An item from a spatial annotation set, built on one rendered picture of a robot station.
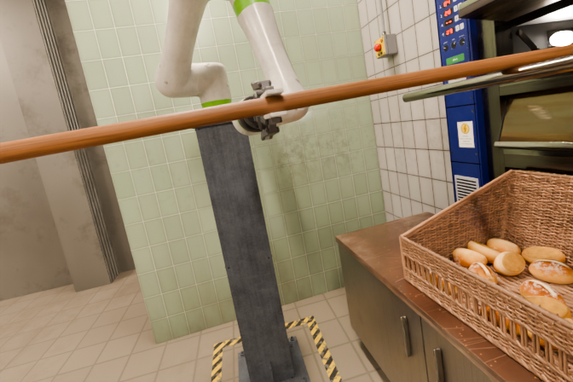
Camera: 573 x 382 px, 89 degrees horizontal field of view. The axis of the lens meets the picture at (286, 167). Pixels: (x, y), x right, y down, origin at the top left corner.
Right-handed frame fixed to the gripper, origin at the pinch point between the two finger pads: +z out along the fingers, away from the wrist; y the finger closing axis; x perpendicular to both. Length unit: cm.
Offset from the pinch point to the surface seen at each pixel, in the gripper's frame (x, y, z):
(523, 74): -51, 2, 5
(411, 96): -51, 2, -31
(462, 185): -86, 42, -50
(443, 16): -86, -27, -52
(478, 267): -54, 54, -13
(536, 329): -39, 49, 14
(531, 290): -57, 55, -1
